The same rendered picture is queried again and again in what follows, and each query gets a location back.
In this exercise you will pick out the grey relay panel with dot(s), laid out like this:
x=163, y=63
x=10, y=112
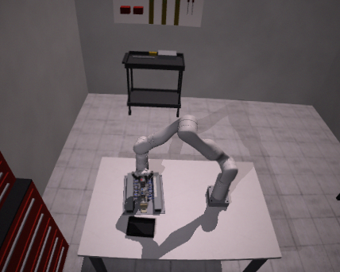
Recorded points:
x=143, y=205

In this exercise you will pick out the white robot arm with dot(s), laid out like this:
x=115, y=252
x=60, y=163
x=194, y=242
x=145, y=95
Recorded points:
x=186, y=128

